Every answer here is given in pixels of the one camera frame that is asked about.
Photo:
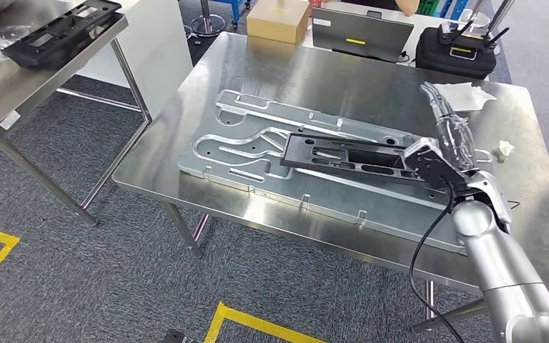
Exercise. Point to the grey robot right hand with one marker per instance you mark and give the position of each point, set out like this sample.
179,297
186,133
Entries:
457,142

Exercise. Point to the chrome base stanchion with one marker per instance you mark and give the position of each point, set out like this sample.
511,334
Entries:
207,22

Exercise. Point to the stamped aluminium panel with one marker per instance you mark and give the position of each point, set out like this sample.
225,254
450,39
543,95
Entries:
350,208

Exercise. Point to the black carry bag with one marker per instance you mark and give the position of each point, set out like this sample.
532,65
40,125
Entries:
449,66

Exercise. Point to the person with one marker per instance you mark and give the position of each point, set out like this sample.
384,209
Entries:
407,5

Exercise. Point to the crumpled white paper scrap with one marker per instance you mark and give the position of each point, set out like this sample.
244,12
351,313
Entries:
505,149

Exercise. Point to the white cabinet block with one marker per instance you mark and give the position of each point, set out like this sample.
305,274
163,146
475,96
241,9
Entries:
161,47

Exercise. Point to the green plastic box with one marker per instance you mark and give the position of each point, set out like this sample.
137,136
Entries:
426,5

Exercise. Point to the brown cardboard box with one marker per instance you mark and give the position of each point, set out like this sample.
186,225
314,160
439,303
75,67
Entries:
277,21

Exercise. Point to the black remote controller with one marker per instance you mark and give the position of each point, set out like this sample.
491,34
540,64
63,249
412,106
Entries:
464,42

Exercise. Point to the grey laptop computer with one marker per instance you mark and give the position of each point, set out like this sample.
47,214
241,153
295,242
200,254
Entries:
359,28

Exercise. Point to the stainless steel table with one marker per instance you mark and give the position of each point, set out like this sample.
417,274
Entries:
14,94
341,85

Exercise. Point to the white paper sheet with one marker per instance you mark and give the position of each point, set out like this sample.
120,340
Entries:
468,97

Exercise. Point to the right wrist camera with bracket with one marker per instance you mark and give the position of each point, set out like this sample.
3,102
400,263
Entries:
431,163

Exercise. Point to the blue metal rack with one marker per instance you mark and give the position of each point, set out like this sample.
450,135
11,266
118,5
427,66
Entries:
234,9

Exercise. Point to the black plastic licence plate frame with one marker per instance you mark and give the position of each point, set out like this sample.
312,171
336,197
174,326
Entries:
23,54
293,158

